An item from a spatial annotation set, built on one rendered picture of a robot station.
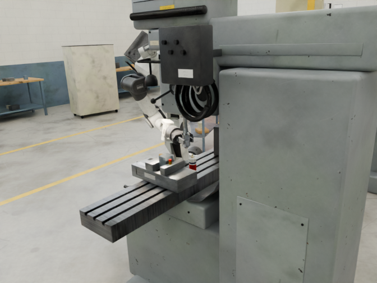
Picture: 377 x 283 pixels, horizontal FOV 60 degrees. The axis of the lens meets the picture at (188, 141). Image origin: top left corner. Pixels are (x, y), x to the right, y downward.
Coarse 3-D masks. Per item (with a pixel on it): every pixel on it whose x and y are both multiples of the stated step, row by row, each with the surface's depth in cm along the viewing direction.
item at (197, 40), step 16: (160, 32) 121; (176, 32) 116; (192, 32) 112; (208, 32) 113; (160, 48) 123; (176, 48) 118; (192, 48) 113; (208, 48) 115; (160, 64) 125; (176, 64) 120; (192, 64) 115; (208, 64) 116; (176, 80) 122; (192, 80) 117; (208, 80) 118
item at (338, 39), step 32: (224, 32) 133; (256, 32) 124; (288, 32) 117; (320, 32) 110; (352, 32) 104; (224, 64) 137; (256, 64) 128; (288, 64) 120; (320, 64) 112; (352, 64) 106
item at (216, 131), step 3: (216, 126) 202; (216, 129) 201; (216, 132) 202; (216, 135) 203; (216, 138) 203; (216, 141) 204; (216, 144) 204; (216, 147) 205; (216, 150) 206; (216, 153) 206
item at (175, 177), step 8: (144, 160) 183; (176, 160) 170; (184, 160) 170; (136, 168) 175; (144, 168) 171; (160, 168) 161; (168, 168) 162; (176, 168) 166; (184, 168) 169; (136, 176) 177; (144, 176) 173; (152, 176) 168; (160, 176) 163; (168, 176) 160; (176, 176) 160; (184, 176) 159; (192, 176) 164; (160, 184) 165; (168, 184) 160; (176, 184) 156; (184, 184) 160; (192, 184) 165; (176, 192) 158
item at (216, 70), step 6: (216, 60) 139; (216, 66) 140; (216, 72) 140; (216, 78) 141; (216, 84) 142; (198, 90) 148; (210, 90) 144; (198, 96) 149; (204, 96) 146; (192, 102) 152; (198, 102) 150; (204, 102) 148; (216, 114) 146
